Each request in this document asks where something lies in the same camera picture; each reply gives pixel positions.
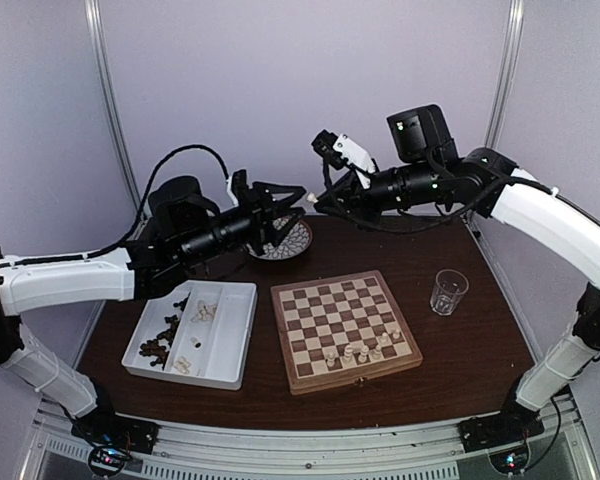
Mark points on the white chess king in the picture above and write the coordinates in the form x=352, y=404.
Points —
x=347, y=358

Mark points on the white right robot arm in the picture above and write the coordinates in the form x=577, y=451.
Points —
x=489, y=184

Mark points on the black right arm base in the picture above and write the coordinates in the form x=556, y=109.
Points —
x=503, y=435

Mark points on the wooden chess board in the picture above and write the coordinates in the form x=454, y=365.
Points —
x=321, y=316

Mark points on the aluminium corner post left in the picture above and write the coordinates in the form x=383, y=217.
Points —
x=98, y=43

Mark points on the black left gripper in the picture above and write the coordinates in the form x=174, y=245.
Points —
x=261, y=208

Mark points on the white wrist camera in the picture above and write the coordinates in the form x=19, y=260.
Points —
x=235, y=185
x=340, y=151

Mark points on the floral patterned ceramic plate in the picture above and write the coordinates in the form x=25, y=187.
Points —
x=295, y=243

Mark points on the pile of dark chess pieces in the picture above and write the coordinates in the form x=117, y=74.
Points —
x=159, y=347

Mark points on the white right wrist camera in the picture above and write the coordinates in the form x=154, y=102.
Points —
x=340, y=151

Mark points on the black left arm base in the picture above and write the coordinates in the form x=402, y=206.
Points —
x=113, y=438

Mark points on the white compartment tray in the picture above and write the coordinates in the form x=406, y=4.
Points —
x=224, y=341

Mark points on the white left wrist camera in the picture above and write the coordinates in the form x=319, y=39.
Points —
x=235, y=185

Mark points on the aluminium corner post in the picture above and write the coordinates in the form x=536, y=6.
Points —
x=98, y=43
x=507, y=70

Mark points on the aluminium corner post right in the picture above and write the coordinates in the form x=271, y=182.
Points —
x=507, y=70

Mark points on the pile of white chess pieces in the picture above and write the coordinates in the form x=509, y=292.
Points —
x=187, y=357

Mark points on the clear drinking glass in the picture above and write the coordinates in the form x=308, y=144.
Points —
x=450, y=287

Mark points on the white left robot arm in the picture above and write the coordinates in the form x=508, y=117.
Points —
x=129, y=270

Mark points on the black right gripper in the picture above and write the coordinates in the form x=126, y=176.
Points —
x=347, y=188

